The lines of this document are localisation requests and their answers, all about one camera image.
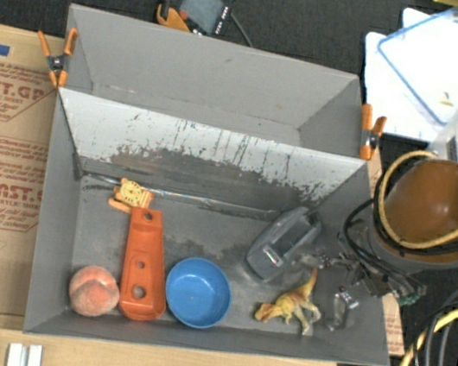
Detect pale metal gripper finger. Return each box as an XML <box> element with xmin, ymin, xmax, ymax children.
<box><xmin>294</xmin><ymin>247</ymin><xmax>334</xmax><ymax>273</ymax></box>
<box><xmin>324</xmin><ymin>283</ymin><xmax>363</xmax><ymax>336</ymax></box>

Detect grey tape dispenser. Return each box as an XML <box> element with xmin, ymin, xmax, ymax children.
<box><xmin>242</xmin><ymin>198</ymin><xmax>326</xmax><ymax>289</ymax></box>

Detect yellow toy dinosaur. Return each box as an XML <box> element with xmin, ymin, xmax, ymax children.
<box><xmin>252</xmin><ymin>259</ymin><xmax>330</xmax><ymax>339</ymax></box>

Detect blue bowl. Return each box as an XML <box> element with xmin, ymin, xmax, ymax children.
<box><xmin>158</xmin><ymin>252</ymin><xmax>239</xmax><ymax>335</ymax></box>

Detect orange plastic scoop with holes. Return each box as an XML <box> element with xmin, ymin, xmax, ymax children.
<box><xmin>112</xmin><ymin>205</ymin><xmax>184</xmax><ymax>325</ymax></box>

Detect grey metal bin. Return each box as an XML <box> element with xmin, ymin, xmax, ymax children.
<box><xmin>12</xmin><ymin>3</ymin><xmax>444</xmax><ymax>366</ymax></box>

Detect yellow and orange toy clock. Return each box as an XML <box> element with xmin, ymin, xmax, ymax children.
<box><xmin>106</xmin><ymin>175</ymin><xmax>158</xmax><ymax>218</ymax></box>

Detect pink toy peach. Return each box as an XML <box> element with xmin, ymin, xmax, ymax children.
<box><xmin>64</xmin><ymin>261</ymin><xmax>126</xmax><ymax>323</ymax></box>

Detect brown cardboard board, red print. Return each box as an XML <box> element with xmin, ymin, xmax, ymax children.
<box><xmin>0</xmin><ymin>22</ymin><xmax>450</xmax><ymax>366</ymax></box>

